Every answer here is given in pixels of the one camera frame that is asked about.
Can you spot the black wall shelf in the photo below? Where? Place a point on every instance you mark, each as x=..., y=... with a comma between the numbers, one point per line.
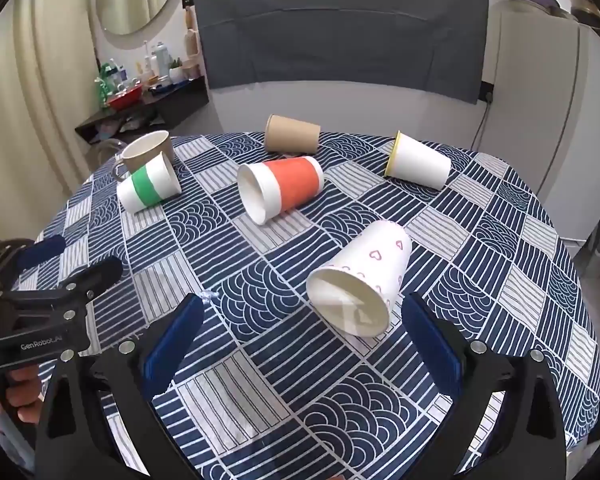
x=175, y=105

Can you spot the person's left hand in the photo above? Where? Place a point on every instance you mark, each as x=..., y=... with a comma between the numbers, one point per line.
x=25, y=395

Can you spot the white refrigerator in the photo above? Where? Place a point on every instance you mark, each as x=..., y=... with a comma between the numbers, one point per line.
x=545, y=110

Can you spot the wooden figurine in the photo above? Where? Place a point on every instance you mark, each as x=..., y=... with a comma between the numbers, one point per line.
x=192, y=45

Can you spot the white green-banded paper cup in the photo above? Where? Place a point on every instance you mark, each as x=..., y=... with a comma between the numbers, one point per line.
x=147, y=185

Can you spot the white spray bottle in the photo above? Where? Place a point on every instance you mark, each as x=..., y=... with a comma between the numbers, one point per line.
x=161, y=60

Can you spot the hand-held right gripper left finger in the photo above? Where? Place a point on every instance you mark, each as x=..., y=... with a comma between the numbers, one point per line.
x=176, y=347

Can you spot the orange and white paper cup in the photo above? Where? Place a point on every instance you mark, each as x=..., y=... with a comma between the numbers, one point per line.
x=290, y=185

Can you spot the beige curtain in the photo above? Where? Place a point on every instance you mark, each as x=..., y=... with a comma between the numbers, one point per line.
x=35, y=110

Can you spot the dark grey cloth cover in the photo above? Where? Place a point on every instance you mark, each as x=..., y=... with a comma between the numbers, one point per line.
x=340, y=25

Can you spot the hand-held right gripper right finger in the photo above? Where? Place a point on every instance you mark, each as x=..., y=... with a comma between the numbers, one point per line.
x=432, y=355

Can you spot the white heart-print paper cup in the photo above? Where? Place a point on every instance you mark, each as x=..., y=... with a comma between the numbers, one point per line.
x=367, y=272

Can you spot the blue and white patterned tablecloth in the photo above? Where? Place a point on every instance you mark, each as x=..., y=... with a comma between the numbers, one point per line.
x=290, y=400

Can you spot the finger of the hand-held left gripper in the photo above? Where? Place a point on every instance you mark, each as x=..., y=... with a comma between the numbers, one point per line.
x=97, y=274
x=42, y=251

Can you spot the beige ceramic mug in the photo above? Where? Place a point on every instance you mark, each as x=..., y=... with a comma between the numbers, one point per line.
x=147, y=150

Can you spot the dark metal pot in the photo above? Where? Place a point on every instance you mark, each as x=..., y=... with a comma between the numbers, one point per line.
x=586, y=7

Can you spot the green plastic bottle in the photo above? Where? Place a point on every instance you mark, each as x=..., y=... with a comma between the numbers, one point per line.
x=102, y=85

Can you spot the white plant pot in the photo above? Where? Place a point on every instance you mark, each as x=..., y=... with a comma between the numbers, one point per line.
x=176, y=74

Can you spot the white yellow-rimmed paper cup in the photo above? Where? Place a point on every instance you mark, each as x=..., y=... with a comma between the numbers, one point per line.
x=420, y=160

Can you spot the red bowl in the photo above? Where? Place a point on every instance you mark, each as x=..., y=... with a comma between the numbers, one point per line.
x=125, y=97

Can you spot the brown paper cup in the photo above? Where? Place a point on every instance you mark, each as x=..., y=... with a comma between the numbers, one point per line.
x=292, y=134

